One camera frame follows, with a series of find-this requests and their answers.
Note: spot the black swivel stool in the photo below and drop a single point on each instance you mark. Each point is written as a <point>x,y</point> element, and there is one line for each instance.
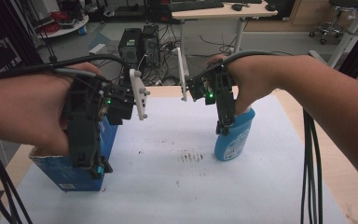
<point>335,21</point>

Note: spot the black keyboard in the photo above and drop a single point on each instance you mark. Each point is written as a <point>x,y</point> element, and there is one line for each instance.
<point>195,5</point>

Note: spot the person's right hand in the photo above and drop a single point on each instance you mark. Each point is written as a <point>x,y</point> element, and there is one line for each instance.
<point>251,77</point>

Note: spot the person's left hand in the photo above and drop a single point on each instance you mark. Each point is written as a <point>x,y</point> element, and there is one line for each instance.
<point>46,109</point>

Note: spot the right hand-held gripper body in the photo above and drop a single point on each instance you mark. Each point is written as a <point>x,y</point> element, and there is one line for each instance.
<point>223,93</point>

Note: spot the blue cardboard box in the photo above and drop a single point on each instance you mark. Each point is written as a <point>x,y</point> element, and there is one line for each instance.
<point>59,171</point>

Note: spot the black computer tower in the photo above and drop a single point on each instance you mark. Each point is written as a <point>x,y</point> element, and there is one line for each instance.
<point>130,46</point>
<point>150,43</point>

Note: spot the blue plastic bottle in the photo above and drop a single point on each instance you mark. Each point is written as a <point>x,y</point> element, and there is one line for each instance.
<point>235,144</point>

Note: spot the white foam mat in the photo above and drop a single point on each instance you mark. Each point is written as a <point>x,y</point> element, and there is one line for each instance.
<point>167,193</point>

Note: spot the black computer mouse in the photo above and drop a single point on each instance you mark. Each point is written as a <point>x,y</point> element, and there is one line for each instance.
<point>270,7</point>
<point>237,6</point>

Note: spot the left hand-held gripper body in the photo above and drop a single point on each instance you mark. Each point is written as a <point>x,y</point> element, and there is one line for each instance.
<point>84,124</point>

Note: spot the white metal stand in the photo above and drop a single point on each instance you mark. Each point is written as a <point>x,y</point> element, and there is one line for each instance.
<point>351,28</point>

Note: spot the white power strip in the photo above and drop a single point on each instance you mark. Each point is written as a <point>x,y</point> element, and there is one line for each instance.
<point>97,48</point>

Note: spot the round white table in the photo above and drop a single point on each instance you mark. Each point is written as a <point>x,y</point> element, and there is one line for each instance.
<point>65,29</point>

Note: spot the light wooden desk white legs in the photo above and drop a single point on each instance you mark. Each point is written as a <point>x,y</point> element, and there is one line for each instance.
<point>223,13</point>

